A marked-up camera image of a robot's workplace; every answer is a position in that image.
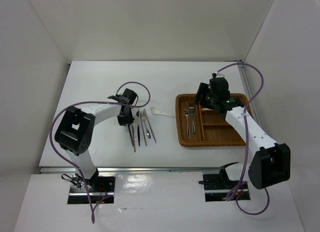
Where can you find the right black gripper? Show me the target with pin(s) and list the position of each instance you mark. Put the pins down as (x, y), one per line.
(203, 89)

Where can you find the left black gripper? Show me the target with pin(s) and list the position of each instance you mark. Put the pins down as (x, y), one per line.
(129, 120)

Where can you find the silver fork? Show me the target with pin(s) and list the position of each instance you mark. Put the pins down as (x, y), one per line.
(192, 110)
(186, 113)
(144, 120)

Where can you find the copper knife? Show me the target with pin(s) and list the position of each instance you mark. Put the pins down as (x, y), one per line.
(130, 134)

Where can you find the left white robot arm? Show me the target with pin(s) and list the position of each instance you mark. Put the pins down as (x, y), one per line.
(75, 131)

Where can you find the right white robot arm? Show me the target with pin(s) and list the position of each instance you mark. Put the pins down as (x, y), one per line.
(271, 163)

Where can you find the silver knife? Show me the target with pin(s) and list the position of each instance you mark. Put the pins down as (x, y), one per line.
(151, 129)

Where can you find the brown wicker divided tray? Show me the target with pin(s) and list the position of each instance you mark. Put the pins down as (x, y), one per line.
(211, 129)

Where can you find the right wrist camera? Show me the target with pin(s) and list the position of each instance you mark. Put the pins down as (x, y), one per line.
(217, 75)

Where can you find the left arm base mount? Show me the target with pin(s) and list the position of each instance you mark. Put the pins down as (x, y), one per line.
(103, 189)

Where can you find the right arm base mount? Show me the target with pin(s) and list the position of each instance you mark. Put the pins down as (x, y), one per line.
(216, 188)

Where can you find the aluminium table rail front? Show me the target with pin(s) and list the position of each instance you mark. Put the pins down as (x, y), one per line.
(47, 170)

